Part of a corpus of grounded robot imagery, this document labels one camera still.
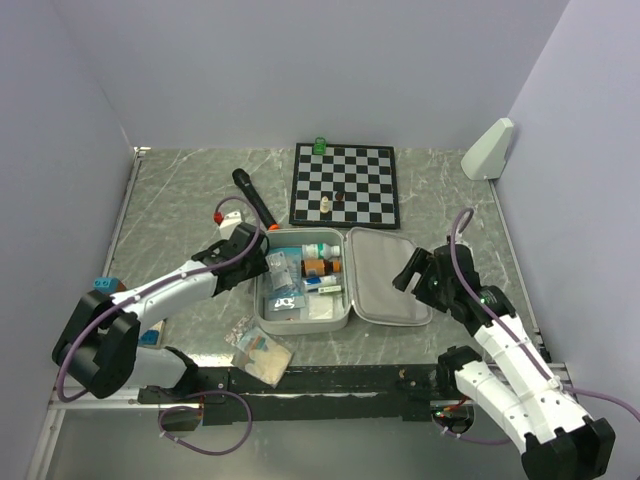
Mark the green toy on chessboard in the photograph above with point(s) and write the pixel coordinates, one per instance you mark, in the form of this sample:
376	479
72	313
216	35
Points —
319	146

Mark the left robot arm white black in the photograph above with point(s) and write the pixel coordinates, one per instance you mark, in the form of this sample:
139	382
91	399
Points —
99	347

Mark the grey medicine kit case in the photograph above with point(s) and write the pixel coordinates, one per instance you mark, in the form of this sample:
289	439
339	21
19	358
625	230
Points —
370	260

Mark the bag of latex gloves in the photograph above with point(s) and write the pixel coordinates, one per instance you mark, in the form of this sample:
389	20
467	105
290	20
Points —
256	353

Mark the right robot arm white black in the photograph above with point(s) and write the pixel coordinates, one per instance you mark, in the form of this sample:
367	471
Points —
555	436

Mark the black white chessboard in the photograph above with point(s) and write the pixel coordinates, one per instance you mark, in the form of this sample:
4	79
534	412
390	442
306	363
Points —
365	173

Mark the black microphone orange end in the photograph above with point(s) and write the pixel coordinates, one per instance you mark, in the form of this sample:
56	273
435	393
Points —
243	181

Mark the white bottle green label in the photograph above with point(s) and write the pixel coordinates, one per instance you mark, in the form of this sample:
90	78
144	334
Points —
320	251

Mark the blue brown toy block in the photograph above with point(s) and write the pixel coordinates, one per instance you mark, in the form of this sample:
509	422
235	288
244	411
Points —
108	285

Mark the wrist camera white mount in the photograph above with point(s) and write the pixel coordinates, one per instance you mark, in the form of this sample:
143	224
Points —
226	223
458	240

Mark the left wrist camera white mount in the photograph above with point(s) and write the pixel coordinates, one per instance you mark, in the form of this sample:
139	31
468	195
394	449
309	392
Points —
226	223

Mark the blue printed plastic bag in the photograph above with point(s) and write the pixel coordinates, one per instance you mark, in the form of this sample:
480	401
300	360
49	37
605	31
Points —
281	281

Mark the black handled scissors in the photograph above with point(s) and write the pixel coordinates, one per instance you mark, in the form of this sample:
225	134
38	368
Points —
284	303

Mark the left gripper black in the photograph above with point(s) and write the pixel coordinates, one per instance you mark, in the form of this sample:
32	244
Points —
259	265

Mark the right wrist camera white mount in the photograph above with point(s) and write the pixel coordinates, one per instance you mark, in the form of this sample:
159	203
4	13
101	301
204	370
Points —
458	240

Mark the green medicine box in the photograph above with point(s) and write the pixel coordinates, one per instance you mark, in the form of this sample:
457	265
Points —
329	290

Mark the white wall mounted device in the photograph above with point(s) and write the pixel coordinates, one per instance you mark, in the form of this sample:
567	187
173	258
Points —
486	158

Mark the white gauze packet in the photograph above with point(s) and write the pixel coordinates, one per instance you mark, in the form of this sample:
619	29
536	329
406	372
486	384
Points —
320	307

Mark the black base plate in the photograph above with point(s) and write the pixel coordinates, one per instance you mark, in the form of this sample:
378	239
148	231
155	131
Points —
409	392

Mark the brown medicine bottle orange cap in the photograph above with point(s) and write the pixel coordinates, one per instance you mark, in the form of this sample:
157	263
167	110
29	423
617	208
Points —
320	267

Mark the blue lego brick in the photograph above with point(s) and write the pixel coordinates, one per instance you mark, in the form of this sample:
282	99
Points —
152	338

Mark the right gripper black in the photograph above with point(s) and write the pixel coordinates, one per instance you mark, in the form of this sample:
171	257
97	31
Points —
421	261

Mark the white chess piece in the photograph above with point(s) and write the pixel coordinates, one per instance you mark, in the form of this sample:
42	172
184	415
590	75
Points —
325	205

